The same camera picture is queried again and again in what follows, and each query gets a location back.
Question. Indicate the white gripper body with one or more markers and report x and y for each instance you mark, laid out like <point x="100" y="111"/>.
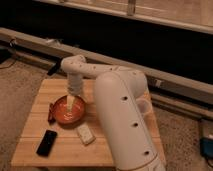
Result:
<point x="75" y="84"/>

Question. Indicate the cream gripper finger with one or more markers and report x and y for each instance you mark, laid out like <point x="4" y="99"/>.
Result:
<point x="70" y="102"/>

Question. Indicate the orange ceramic bowl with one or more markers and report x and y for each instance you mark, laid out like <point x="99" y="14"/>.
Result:
<point x="61" y="115"/>

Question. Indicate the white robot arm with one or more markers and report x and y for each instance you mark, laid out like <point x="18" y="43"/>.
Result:
<point x="116" y="90"/>

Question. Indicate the dark red snack bar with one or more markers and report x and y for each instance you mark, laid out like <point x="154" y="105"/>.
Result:
<point x="50" y="115"/>

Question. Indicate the black smartphone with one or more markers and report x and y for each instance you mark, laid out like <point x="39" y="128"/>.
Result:
<point x="46" y="143"/>

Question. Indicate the wooden table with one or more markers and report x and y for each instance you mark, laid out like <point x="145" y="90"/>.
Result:
<point x="68" y="149"/>

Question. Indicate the blue device on floor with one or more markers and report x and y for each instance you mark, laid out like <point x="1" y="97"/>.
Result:
<point x="206" y="146"/>

